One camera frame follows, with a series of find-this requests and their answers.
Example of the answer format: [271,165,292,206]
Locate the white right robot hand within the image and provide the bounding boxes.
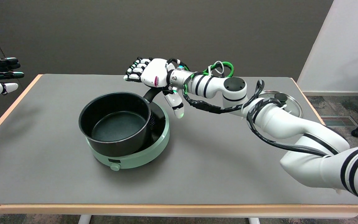
[124,57,185,119]

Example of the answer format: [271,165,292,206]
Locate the black pot with handle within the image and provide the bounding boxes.
[79,87,164,157]

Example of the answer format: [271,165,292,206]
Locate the green induction cooker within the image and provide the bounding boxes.
[86,100,170,171]

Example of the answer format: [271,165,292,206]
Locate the grey table mat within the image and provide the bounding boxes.
[0,74,358,205]

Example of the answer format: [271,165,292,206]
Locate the glass lid with black knob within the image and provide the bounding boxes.
[258,90,303,118]

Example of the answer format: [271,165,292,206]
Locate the floor vent grille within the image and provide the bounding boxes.
[320,116,358,127]

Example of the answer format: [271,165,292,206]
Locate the black taped cable bundle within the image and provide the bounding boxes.
[182,79,330,157]

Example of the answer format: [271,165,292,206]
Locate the green cable loop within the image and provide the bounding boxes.
[184,61,234,94]

